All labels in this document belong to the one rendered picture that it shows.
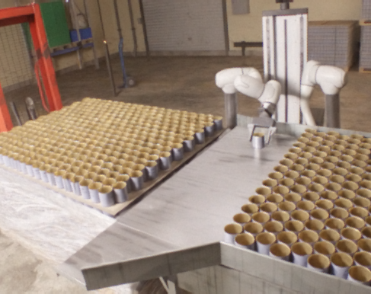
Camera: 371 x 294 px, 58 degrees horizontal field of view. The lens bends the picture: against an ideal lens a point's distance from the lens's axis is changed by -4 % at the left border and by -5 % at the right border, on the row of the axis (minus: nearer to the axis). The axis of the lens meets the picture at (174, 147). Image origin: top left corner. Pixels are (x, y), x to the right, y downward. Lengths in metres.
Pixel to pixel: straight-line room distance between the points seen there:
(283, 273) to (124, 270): 0.52
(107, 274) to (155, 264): 0.17
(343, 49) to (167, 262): 7.66
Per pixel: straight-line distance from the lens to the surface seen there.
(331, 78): 2.52
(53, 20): 10.85
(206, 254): 1.26
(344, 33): 8.47
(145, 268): 1.25
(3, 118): 2.95
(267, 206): 1.46
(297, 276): 1.18
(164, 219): 1.53
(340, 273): 1.21
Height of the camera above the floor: 1.96
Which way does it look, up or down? 24 degrees down
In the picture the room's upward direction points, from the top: 8 degrees counter-clockwise
